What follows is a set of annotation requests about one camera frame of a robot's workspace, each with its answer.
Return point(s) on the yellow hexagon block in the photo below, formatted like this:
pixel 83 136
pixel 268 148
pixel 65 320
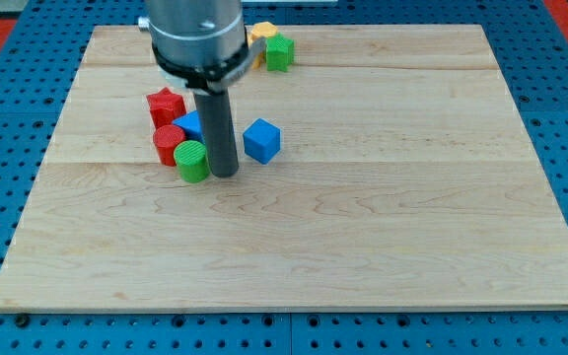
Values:
pixel 262 29

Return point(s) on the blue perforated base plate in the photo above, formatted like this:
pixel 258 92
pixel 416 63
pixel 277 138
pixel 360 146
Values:
pixel 37 67

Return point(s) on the red cylinder block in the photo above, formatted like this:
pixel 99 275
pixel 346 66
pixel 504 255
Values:
pixel 166 139

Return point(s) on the wooden board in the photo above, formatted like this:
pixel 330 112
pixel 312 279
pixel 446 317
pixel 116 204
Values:
pixel 406 182

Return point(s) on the green star block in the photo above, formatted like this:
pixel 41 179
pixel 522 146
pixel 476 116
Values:
pixel 279 54

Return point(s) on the blue cube block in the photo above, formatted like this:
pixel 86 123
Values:
pixel 262 141

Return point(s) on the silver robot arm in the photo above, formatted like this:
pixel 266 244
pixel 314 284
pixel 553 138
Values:
pixel 203 46

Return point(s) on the red star block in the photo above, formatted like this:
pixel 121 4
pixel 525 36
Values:
pixel 165 106

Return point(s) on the green cylinder block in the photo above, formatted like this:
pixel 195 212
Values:
pixel 191 160

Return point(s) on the blue triangle block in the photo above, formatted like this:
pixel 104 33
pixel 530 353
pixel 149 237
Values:
pixel 190 124

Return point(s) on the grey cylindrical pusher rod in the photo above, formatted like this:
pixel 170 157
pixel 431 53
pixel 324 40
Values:
pixel 217 128

